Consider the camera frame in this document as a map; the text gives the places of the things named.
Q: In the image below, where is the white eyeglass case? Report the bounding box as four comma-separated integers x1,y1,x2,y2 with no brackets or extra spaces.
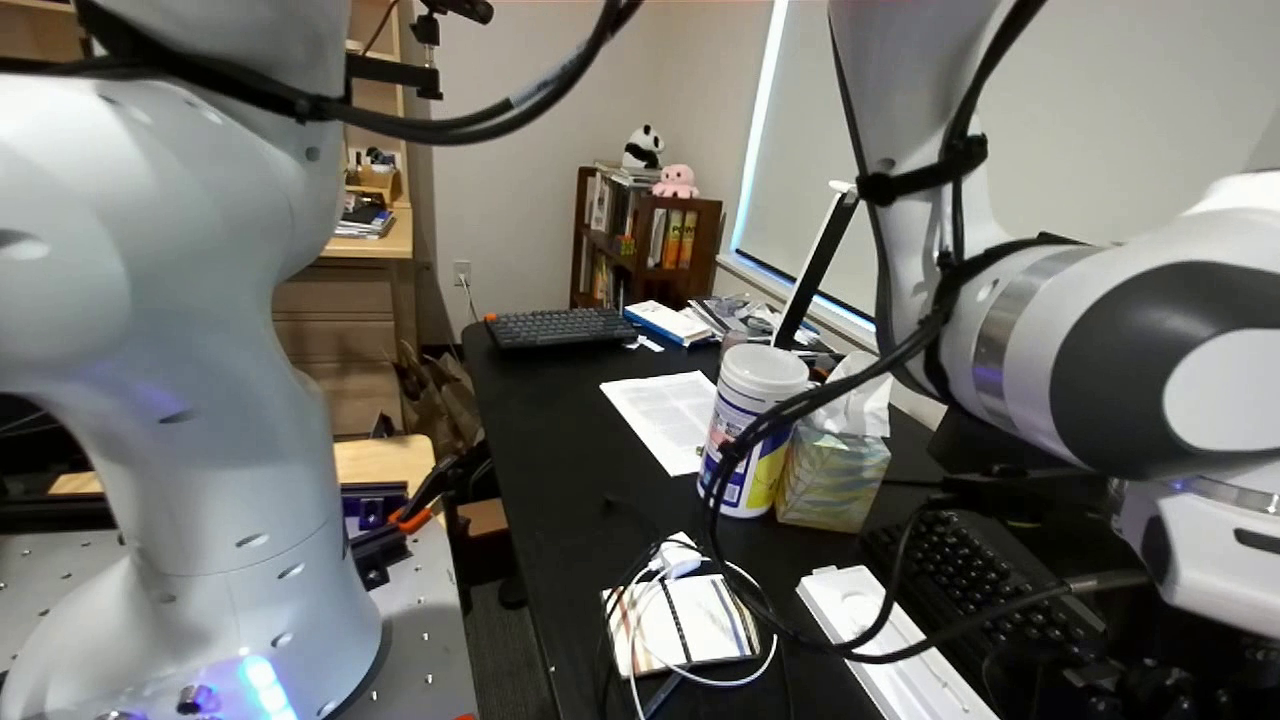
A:
796,564,1002,720

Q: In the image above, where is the black keyboard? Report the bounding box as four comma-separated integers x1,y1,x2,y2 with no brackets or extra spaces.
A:
861,507,1109,693

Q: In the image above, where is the patterned tissue box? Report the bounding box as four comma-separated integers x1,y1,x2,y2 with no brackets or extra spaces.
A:
775,351,894,535

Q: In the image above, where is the white wipes canister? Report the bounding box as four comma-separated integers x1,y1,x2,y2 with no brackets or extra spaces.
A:
697,343,812,520

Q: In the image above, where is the thin black monitor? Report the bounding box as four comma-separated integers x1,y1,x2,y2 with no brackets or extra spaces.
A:
771,181,862,352

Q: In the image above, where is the heap of papers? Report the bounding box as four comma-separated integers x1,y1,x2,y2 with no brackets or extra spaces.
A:
688,293,833,357

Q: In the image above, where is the printed paper sheet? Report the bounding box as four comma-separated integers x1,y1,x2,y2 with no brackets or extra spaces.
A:
600,370,720,478

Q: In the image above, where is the blue and white book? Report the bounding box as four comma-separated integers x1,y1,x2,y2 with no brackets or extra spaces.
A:
623,299,714,349

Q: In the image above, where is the dark wooden bookshelf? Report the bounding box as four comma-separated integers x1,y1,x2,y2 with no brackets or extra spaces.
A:
570,165,724,312

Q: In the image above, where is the window with white blind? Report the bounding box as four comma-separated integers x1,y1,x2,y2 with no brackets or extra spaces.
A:
716,0,1280,331

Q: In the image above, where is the dark keyboard with orange key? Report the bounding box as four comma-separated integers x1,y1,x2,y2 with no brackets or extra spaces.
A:
484,307,640,352

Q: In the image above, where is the panda plush toy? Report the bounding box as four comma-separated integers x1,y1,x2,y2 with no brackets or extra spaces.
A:
622,124,667,171

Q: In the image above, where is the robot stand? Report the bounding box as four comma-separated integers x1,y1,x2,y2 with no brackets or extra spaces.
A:
0,518,480,720

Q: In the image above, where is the orange and black clamp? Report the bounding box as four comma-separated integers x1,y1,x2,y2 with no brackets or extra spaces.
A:
345,455,471,593

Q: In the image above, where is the brown paper bag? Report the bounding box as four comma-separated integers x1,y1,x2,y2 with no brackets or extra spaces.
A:
393,340,483,463

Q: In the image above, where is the wooden stool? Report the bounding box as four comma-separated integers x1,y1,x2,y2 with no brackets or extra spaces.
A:
48,434,439,498

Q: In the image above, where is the stack of books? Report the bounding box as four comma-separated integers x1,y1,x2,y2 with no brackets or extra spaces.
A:
334,193,397,240

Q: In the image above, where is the white cable with charger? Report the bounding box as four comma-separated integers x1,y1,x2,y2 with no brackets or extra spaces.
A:
626,532,780,720

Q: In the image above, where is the camera on mount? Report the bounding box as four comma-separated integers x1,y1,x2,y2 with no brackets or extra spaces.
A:
345,0,496,102

